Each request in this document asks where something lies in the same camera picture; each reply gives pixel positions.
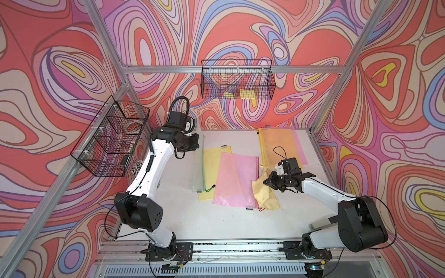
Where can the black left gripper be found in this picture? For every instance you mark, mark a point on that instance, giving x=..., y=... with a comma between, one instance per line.
x=194, y=143

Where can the black wire basket back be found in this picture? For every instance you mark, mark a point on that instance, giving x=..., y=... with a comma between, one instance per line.
x=220, y=75

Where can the yellow sticky notes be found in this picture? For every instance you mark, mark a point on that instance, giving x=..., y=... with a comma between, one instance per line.
x=243, y=94

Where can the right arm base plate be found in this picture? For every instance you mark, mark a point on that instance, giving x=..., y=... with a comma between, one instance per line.
x=295, y=250

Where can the pink mesh document bag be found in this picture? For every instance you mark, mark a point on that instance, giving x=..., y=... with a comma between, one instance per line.
x=302, y=157

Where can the black wire basket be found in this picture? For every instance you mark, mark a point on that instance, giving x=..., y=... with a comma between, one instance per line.
x=220, y=75
x=106, y=148

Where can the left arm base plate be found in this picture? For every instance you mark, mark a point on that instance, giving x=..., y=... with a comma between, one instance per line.
x=179, y=252

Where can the clear mesh document bag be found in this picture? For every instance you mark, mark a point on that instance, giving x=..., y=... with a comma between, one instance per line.
x=198, y=185

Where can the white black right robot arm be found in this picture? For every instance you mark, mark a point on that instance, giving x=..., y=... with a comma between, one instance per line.
x=357, y=224

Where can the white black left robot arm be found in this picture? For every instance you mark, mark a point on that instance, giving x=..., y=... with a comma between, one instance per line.
x=136, y=206

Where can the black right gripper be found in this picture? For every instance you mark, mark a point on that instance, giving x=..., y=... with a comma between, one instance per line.
x=270, y=181

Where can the pale yellow document bag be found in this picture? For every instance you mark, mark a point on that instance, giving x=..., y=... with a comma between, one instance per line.
x=211, y=165

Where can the yellow microfiber cloth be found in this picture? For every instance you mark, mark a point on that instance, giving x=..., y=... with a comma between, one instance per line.
x=263, y=194

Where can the blue grey stapler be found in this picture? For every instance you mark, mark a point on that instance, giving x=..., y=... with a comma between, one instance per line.
x=324, y=223

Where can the black wire basket left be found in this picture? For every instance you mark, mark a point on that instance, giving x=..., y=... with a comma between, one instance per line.
x=106, y=148

